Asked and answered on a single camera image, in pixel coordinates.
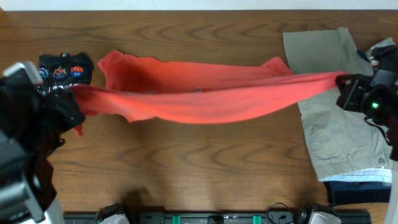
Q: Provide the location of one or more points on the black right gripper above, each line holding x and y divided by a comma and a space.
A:
349, 94

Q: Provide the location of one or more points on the black folded printed jersey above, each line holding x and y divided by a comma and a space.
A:
64, 71

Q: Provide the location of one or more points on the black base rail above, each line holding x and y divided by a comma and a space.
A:
277, 213

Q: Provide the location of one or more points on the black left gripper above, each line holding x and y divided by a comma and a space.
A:
65, 105

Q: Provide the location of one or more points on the light blue folded garment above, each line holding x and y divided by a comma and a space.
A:
365, 175

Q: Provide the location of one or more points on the khaki cargo shorts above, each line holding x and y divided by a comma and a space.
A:
338, 141

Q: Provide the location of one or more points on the red orange soccer t-shirt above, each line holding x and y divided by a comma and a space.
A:
141, 88

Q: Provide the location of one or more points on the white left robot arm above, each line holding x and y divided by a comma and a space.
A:
27, 192

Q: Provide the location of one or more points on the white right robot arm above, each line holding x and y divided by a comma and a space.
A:
391, 138

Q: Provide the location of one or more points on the dark navy folded garment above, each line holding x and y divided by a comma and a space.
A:
345, 193

